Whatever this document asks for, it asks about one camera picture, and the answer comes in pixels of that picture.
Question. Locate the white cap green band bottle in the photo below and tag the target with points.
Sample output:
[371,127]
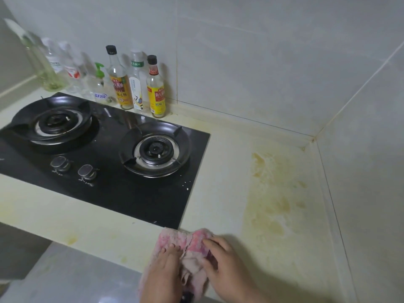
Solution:
[137,91]

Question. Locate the black glass gas stove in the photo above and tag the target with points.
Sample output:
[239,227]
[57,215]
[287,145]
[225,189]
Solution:
[126,198]

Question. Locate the pink dish cloth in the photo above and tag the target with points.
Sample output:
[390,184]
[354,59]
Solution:
[192,242]

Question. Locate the clear bottle white label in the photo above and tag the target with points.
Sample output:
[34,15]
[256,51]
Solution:
[53,58]

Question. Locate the person's left hand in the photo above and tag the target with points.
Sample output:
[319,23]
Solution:
[164,277]

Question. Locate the clear bottle red label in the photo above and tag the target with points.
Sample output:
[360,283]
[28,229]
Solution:
[74,75]

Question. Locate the black cap yellow label bottle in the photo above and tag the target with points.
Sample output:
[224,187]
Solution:
[121,88]

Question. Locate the clear bottle yellowish oil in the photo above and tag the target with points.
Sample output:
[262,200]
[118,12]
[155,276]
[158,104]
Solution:
[47,78]

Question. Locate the black round stove burner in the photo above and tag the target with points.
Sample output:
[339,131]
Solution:
[156,149]
[56,121]

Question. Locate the person's right hand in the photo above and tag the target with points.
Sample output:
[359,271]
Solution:
[233,280]

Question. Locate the green pump clear bottle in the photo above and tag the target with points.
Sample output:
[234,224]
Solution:
[99,91]

